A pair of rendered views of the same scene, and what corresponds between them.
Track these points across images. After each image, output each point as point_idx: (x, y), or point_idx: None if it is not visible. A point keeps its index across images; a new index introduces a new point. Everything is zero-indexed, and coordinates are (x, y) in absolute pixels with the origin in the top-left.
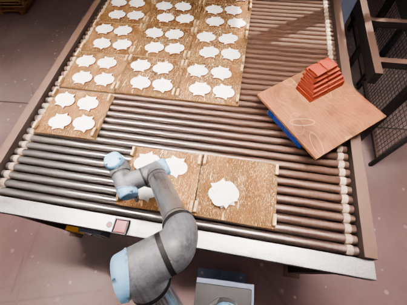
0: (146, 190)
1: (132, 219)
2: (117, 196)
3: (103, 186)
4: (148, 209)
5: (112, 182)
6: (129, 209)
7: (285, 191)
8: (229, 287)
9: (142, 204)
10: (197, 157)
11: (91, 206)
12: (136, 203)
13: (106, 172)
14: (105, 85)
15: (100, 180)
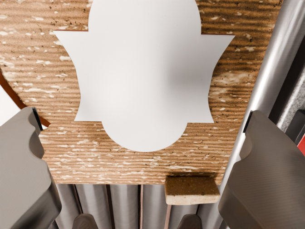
0: (145, 71)
1: (292, 103)
2: (201, 198)
3: (148, 216)
4: (274, 26)
5: (128, 202)
6: (242, 127)
7: None
8: None
9: (238, 71)
10: None
11: (217, 226)
12: (227, 107)
13: (98, 221)
14: None
15: (127, 227)
